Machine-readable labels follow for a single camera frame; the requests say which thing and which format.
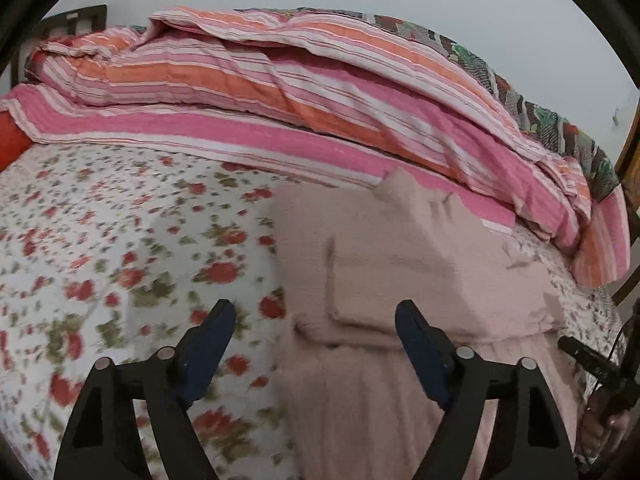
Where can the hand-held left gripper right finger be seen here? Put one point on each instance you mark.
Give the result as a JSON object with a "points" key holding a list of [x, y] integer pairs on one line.
{"points": [[420, 350]]}

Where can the red pillow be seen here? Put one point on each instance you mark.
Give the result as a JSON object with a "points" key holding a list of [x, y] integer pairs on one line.
{"points": [[12, 142]]}

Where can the dark wooden slatted headboard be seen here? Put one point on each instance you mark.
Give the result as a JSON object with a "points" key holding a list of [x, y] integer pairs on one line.
{"points": [[95, 15]]}

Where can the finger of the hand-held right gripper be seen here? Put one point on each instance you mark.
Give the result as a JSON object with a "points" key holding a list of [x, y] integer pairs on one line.
{"points": [[587, 357]]}

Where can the pink knit sweater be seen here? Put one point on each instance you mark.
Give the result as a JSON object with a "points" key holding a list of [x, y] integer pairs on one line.
{"points": [[400, 260]]}

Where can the person's right hand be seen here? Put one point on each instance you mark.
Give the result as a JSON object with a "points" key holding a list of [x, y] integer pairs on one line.
{"points": [[600, 430]]}

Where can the patterned green brown pillow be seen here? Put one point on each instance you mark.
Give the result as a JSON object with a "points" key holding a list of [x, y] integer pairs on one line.
{"points": [[550, 130]]}

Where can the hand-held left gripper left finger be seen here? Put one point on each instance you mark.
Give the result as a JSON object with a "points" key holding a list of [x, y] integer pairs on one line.
{"points": [[212, 340]]}

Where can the pink orange striped quilt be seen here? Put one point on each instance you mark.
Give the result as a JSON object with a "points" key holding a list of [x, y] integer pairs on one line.
{"points": [[300, 90]]}

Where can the floral bedsheet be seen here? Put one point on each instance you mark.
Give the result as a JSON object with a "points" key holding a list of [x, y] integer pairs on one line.
{"points": [[100, 240]]}

